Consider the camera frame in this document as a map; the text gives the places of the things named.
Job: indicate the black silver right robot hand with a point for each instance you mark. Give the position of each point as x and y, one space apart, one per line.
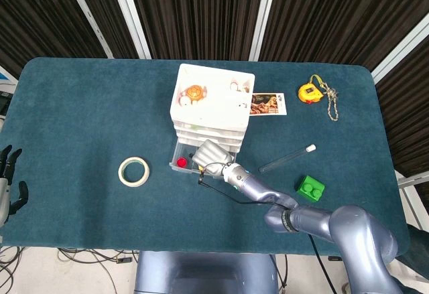
212 156

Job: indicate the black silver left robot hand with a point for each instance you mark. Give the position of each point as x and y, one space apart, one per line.
4 193

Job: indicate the clear drawer with red cap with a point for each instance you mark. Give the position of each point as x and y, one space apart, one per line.
181 151

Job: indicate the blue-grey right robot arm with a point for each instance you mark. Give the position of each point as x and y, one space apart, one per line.
355 233

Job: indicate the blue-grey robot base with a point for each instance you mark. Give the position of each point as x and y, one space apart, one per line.
204 274

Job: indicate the clear plastic drawer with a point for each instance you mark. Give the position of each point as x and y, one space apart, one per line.
187 135

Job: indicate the clear drawer with die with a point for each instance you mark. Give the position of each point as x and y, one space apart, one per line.
231 127

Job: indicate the white plastic drawer cabinet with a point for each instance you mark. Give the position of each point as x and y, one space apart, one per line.
214 110

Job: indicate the red round cap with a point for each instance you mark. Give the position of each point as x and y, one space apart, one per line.
182 162

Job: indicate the orange turtle toy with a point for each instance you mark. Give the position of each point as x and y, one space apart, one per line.
194 93

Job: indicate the clear test tube white cap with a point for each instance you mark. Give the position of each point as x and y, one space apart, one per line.
288 157

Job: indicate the printed photo card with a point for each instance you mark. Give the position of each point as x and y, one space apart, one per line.
268 104

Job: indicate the beige masking tape roll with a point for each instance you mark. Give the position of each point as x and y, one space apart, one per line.
121 177

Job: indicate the green building block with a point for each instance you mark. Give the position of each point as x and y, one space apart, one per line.
310 188

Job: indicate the teal table cloth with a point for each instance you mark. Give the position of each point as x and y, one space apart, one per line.
83 123

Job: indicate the yellow tape measure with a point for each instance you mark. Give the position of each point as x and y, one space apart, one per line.
310 93

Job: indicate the black power adapter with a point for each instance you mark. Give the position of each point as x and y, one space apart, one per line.
124 260

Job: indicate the black power strip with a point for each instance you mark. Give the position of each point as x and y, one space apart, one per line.
335 258

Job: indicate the white wall strip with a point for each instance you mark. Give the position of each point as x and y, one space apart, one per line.
88 16
129 12
264 16
400 49

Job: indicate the white metal frame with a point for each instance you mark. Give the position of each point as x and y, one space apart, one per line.
415 181

